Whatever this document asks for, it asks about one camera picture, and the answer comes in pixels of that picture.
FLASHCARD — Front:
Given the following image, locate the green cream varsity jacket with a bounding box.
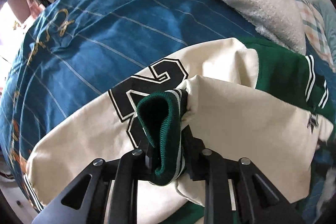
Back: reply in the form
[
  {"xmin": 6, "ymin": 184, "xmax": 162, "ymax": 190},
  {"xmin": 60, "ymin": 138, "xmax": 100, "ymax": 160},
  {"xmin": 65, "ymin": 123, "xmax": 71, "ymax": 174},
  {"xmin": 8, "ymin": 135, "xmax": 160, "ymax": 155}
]
[{"xmin": 23, "ymin": 36, "xmax": 334, "ymax": 224}]

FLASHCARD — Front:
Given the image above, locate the blue striped bed cover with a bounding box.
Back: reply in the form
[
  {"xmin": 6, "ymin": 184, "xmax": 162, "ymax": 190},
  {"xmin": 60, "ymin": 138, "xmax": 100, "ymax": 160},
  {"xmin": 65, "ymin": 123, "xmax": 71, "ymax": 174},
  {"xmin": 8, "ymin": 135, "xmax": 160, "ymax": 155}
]
[{"xmin": 1, "ymin": 0, "xmax": 335, "ymax": 223}]

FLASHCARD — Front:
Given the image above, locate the light blue quilt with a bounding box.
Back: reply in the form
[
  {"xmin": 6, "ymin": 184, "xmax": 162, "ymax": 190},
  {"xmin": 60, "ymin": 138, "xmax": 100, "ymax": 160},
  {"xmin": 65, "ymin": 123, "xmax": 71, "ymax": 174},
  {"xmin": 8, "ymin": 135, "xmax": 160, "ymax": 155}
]
[{"xmin": 313, "ymin": 0, "xmax": 335, "ymax": 64}]

